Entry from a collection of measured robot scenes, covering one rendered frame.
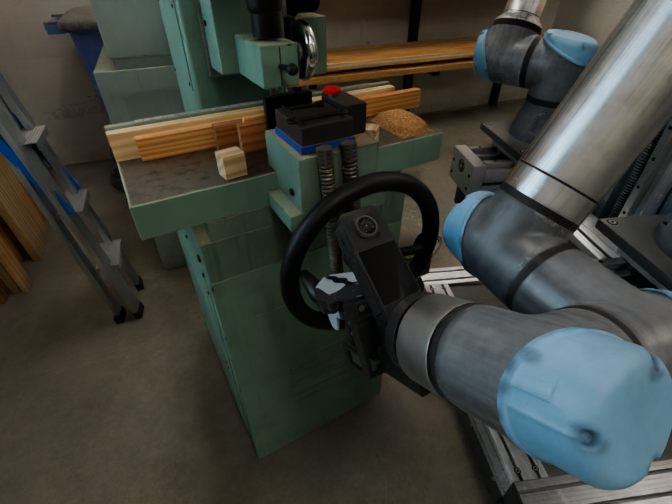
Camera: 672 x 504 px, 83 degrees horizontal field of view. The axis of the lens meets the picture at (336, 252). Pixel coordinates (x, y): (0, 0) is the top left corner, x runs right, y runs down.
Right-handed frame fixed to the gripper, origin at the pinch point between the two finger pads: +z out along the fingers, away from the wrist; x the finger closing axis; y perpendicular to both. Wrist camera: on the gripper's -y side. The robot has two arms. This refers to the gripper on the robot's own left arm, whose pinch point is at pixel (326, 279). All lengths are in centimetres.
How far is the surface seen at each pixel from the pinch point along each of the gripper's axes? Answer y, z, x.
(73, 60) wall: -119, 248, -31
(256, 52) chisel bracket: -35.5, 22.1, 6.7
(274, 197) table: -11.4, 17.6, 1.4
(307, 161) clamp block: -15.3, 7.3, 4.6
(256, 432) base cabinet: 50, 55, -11
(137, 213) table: -14.3, 18.8, -19.0
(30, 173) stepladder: -35, 99, -45
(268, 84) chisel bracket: -30.4, 22.9, 7.6
